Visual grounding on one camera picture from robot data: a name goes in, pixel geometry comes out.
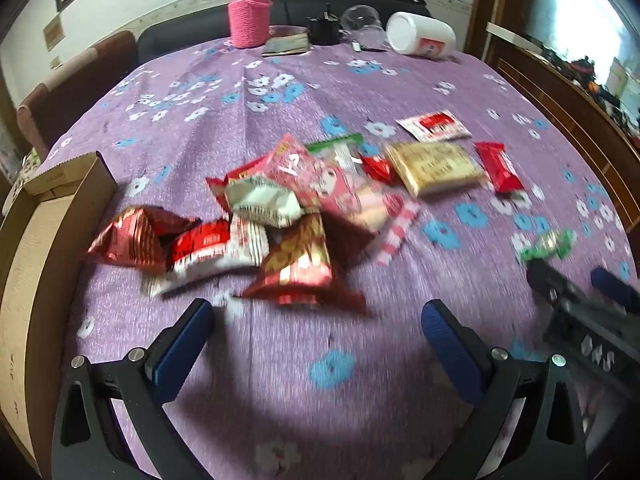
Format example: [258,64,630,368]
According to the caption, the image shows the red gold triangular snack packet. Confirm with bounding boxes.
[86,206,201,276]

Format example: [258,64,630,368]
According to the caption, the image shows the green candy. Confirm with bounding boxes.
[519,228,578,263]

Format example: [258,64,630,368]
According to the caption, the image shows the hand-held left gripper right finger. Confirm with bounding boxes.
[421,300,588,480]

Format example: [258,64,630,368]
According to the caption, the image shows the pink knit covered bottle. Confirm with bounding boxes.
[228,0,274,50]

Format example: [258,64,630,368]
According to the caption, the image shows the pink striped snack packet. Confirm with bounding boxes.
[265,134,420,267]

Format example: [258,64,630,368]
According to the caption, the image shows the green edged clear snack packet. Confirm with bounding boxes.
[306,132,366,171]

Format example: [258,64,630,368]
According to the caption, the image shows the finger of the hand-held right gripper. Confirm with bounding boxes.
[591,267,640,313]
[526,259,578,313]

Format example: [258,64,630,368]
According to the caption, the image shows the red gold nut snack packet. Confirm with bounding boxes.
[241,212,368,313]

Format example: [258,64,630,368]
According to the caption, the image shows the red bar snack packet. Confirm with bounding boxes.
[474,141,526,196]

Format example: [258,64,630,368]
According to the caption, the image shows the brown chair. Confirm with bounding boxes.
[17,30,138,158]

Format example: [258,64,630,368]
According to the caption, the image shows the white red sachet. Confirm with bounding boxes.
[396,110,473,143]

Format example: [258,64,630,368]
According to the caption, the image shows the white green snack packet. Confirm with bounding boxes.
[224,176,303,228]

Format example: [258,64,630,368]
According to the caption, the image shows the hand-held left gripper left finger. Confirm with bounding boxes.
[52,298,216,480]

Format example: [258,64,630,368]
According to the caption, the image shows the wooden cabinet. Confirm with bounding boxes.
[465,0,640,231]

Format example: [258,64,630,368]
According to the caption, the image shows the purple floral tablecloth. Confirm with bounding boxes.
[30,40,640,480]

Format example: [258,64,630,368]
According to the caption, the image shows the cardboard box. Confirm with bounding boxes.
[0,151,118,466]

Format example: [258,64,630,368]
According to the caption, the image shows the black sofa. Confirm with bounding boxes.
[137,0,433,61]

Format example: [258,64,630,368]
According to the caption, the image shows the golden biscuit packet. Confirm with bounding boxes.
[384,141,488,198]

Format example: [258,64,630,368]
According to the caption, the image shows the small red snack packet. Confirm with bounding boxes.
[360,155,398,186]

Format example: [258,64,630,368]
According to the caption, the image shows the dark booklet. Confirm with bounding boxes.
[261,34,311,57]

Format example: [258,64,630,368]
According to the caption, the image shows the black mug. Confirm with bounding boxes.
[306,5,351,46]

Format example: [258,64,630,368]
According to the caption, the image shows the red orange snack packet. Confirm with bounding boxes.
[206,157,273,211]

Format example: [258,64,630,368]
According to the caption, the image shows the red white snack packet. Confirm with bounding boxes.
[145,217,271,297]

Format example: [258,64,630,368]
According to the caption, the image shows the white plastic jar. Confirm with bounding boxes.
[386,11,457,59]

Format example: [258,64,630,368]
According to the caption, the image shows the clear glass cup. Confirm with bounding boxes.
[341,5,388,51]

